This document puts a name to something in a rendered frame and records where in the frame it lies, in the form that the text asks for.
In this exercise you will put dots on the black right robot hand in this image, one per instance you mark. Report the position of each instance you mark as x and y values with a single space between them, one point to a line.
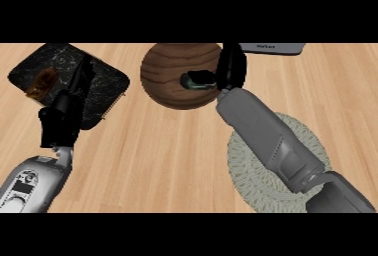
231 68

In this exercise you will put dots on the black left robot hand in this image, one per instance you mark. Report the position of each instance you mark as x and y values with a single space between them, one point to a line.
59 123

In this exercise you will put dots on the dark purple eggplant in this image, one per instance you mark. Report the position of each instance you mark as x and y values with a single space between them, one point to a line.
192 85

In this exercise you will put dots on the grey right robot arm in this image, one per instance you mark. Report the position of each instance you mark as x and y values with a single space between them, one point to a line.
273 140

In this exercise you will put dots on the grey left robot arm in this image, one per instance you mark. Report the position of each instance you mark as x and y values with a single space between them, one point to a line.
34 183

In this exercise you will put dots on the brown wooden bowl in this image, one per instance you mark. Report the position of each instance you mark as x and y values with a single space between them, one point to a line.
170 71

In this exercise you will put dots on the grey-green woven round placemat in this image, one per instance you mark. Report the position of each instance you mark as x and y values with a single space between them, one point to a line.
256 180

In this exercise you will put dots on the grey flat appliance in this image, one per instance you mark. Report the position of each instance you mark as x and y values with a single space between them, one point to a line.
275 48

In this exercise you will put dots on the brown food piece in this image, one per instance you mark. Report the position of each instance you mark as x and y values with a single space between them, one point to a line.
43 83

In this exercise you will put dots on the black marble cutting board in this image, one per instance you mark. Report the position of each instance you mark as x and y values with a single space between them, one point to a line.
105 85

